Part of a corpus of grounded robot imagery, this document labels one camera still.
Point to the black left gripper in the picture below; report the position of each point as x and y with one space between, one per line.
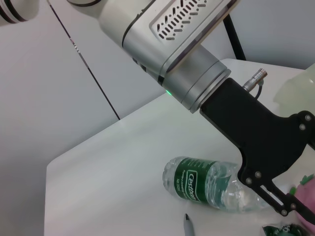
258 137

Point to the pink peach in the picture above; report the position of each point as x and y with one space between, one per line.
307 194

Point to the green plastic wrapper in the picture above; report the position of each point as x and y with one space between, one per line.
278 231

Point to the clear green-label water bottle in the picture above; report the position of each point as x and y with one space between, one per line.
192 179

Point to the grey white pen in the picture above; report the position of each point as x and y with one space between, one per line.
189 226

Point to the pale green glass fruit plate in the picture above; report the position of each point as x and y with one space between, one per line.
300 88

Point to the black vertical wall strip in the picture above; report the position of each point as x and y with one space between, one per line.
235 39

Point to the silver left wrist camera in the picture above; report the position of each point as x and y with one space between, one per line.
145 46

